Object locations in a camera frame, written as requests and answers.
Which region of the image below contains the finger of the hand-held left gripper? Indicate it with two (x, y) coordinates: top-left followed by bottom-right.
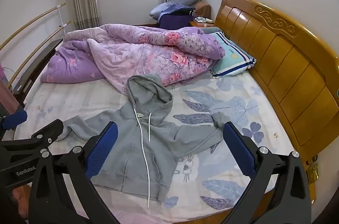
(0, 119), (64, 155)
(0, 107), (28, 133)

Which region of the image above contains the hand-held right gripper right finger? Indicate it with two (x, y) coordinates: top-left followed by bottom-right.
(222, 122), (311, 224)

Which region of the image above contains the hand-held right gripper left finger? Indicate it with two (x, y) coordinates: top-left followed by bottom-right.
(29, 121), (119, 224)

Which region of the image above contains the grey zip hoodie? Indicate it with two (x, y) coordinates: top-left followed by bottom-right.
(56, 74), (233, 203)

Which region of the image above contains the purple clothes pile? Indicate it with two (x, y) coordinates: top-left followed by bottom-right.
(158, 4), (196, 30)

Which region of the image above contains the person's left hand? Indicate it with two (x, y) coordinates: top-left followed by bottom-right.
(12, 184), (29, 220)

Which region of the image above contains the brown board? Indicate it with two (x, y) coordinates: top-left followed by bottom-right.
(0, 78), (25, 118)

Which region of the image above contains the leaf printed bed sheet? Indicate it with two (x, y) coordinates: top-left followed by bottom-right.
(12, 69), (309, 222)

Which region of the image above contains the teal striped pillow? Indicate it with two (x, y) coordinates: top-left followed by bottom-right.
(210, 32), (257, 78)

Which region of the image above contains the wooden bed headboard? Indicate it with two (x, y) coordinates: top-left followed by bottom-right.
(213, 0), (339, 209)

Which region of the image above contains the purple floral quilt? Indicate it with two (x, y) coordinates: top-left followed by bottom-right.
(40, 23), (226, 94)

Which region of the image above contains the wooden nightstand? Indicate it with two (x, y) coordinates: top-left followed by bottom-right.
(189, 16), (215, 28)

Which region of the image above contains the brown covered chair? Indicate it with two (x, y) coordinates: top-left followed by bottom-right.
(195, 0), (212, 19)

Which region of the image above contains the brass bed bracket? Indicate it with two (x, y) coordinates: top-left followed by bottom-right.
(304, 155), (320, 183)

